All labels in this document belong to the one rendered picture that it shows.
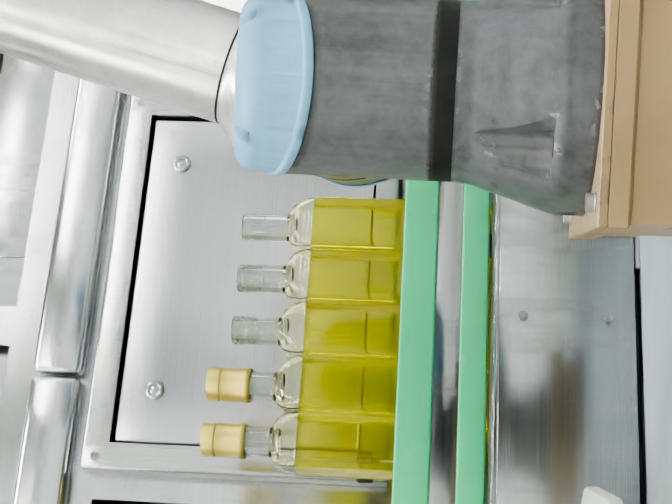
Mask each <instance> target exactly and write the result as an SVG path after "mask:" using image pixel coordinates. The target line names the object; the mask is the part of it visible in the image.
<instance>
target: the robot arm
mask: <svg viewBox="0 0 672 504"><path fill-rule="evenodd" d="M0 53H1V54H5V55H8V56H11V57H14V58H17V59H20V60H23V61H26V62H29V63H32V64H36V65H39V66H42V67H45V68H48V69H51V70H54V71H57V72H60V73H63V74H67V75H70V76H73V77H76V78H79V79H82V80H85V81H88V82H91V83H95V84H98V85H101V86H104V87H107V88H110V89H113V90H116V91H119V92H122V93H126V94H129V95H132V96H135V97H138V98H141V99H144V100H147V101H150V102H153V103H157V104H160V105H163V106H166V107H169V108H172V109H175V110H178V111H181V112H184V113H188V114H191V115H194V116H197V117H200V118H203V119H206V120H209V121H212V122H216V123H219V124H220V125H221V126H222V127H223V128H224V130H225V132H226V134H227V136H228V138H229V140H230V142H231V144H232V146H233V147H234V155H235V158H236V161H237V162H238V164H239V165H240V166H241V167H242V168H244V169H246V170H250V171H259V172H266V173H267V174H268V175H270V176H281V175H283V174H304V175H315V176H317V177H318V178H320V179H321V180H323V181H326V182H328V183H330V184H333V185H336V186H340V187H346V188H365V187H370V186H374V185H378V184H381V183H383V182H386V181H388V180H390V179H401V180H420V181H442V182H458V183H465V184H470V185H473V186H475V187H478V188H481V189H484V190H486V191H489V192H492V193H494V194H497V195H500V196H502V197H505V198H508V199H510V200H513V201H516V202H518V203H521V204H524V205H526V206H529V207H532V208H534V209H537V210H540V211H542V212H545V213H548V214H553V215H568V216H584V214H585V196H586V192H589V193H591V191H592V186H593V180H594V174H595V167H596V160H597V152H598V144H599V135H600V125H601V113H602V101H603V86H604V67H605V0H474V1H467V0H461V1H460V0H247V1H246V2H245V3H244V5H243V7H242V10H241V12H238V11H235V10H231V9H228V8H225V7H222V6H219V5H215V4H212V3H209V2H206V1H203V0H0Z"/></svg>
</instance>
